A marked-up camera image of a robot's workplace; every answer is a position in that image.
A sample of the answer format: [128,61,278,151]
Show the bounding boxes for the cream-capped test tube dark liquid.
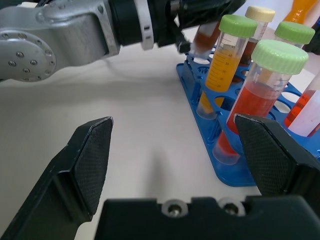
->
[233,5,276,83]

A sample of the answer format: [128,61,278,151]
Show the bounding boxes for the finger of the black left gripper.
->
[174,0,247,31]

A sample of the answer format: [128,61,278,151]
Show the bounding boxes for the black object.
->
[303,23,320,55]

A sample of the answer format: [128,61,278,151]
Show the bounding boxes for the green-capped test tube yellow liquid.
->
[196,14,259,121]

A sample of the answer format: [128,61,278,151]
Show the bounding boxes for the blue test tube rack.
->
[176,46,320,188]

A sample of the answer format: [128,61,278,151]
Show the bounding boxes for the orange liquid bottle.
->
[283,0,320,26]

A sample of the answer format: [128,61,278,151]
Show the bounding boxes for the white-labelled test tube red liquid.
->
[284,72,320,138]

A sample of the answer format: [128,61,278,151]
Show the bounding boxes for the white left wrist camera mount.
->
[134,0,161,51]

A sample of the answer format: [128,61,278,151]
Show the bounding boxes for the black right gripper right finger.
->
[233,113,320,217]

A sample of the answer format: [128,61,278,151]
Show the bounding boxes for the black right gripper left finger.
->
[0,116,114,240]

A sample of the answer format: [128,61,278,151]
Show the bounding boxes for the green-capped test tube red liquid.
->
[211,39,310,166]

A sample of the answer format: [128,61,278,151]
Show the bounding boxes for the clear test tube brown liquid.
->
[189,21,221,60]

